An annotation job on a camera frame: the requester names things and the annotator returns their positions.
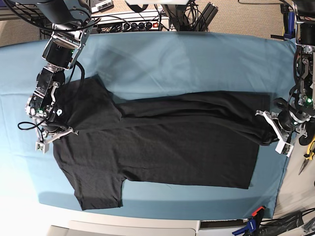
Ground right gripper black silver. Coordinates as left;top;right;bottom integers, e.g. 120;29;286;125
31;108;78;144

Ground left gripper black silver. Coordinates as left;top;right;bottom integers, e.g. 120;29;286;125
255;98;313;148

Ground black T-shirt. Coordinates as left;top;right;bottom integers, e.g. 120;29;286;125
53;77;270;210

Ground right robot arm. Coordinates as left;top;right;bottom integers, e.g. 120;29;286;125
26;0;97;148

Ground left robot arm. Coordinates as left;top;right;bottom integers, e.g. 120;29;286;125
257;0;315;151

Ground orange blue clamp bottom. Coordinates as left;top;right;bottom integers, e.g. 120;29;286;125
232;206;266;236

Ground blue bar clamp top right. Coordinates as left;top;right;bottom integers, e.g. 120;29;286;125
270;3;295;41

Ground black aluminium extrusion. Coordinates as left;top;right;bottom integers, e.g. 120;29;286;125
195;2;218;31

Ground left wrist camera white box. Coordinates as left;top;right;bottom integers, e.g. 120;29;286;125
275;140;294;157

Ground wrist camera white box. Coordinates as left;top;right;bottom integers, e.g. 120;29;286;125
35;140;49;154
275;140;294;157

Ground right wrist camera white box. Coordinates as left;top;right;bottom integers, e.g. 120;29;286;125
35;140;49;154

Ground yellow handled pliers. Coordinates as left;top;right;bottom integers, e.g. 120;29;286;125
298;137;315;175

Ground black power strip red switch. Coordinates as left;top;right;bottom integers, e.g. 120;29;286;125
96;21;161;33

